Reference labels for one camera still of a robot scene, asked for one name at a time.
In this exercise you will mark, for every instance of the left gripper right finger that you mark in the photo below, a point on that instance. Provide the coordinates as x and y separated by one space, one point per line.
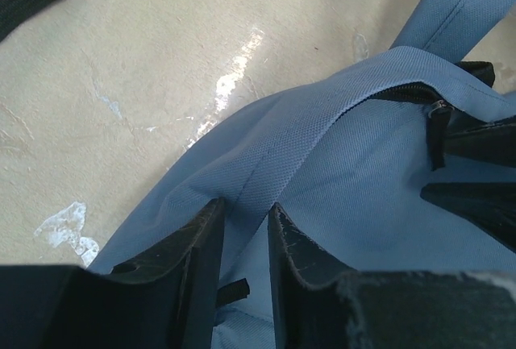
320 302

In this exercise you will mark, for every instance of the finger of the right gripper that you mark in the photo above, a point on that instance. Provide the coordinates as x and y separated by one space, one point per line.
492 143
489 206

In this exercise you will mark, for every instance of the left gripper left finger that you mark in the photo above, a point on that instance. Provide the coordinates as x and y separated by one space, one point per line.
163 297

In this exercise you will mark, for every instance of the blue student backpack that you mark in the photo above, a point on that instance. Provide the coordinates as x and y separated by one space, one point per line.
346 158

